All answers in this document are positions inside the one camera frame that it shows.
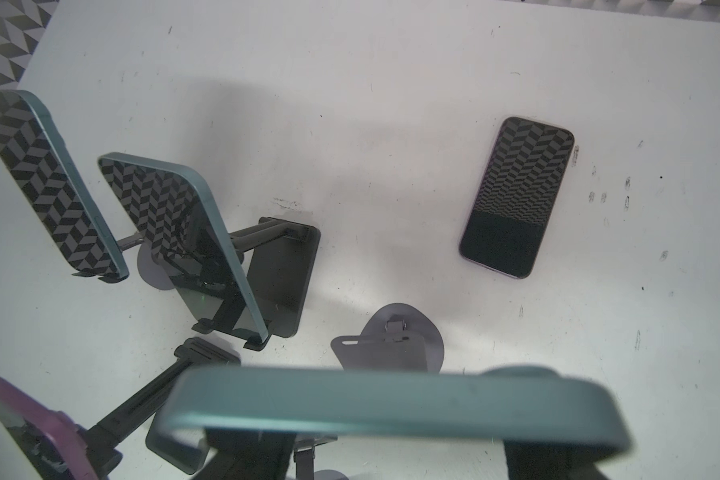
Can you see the front middle grey stand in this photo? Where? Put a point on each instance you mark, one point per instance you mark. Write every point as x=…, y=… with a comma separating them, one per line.
x=304, y=454

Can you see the black stand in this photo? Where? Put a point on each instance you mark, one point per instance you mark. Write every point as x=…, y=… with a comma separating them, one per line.
x=103, y=438
x=283, y=257

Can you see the grey stand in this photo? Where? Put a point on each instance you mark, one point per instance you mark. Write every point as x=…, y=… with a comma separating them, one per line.
x=304, y=454
x=398, y=337
x=148, y=268

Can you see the back right grey stand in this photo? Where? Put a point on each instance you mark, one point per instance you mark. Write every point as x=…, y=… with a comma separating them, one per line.
x=398, y=337

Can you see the back left grey stand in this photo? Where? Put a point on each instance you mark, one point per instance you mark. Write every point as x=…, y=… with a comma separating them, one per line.
x=148, y=268

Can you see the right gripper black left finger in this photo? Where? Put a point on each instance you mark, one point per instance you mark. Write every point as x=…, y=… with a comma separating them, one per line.
x=248, y=454

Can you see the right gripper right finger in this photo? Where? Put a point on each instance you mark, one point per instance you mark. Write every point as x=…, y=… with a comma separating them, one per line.
x=529, y=461

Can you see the phone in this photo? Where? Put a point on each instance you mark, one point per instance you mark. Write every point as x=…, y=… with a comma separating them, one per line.
x=516, y=196
x=50, y=440
x=524, y=404
x=173, y=208
x=35, y=155

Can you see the back middle black stand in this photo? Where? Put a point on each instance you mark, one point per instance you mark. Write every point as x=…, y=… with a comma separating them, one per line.
x=283, y=257

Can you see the front left black stand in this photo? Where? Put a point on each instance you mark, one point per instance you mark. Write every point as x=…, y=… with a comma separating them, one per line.
x=103, y=438

